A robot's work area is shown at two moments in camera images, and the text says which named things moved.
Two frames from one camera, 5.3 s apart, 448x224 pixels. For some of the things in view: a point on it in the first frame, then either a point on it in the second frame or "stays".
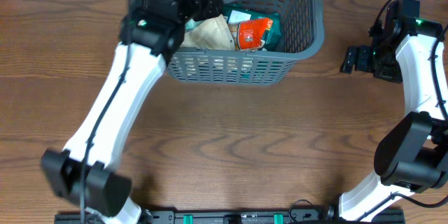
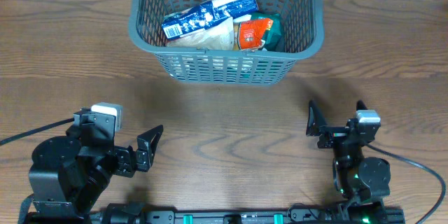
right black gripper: [366, 59] to [337, 134]
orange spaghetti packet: [250, 33] stays
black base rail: [295, 216] stays
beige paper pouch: [209, 33] stays
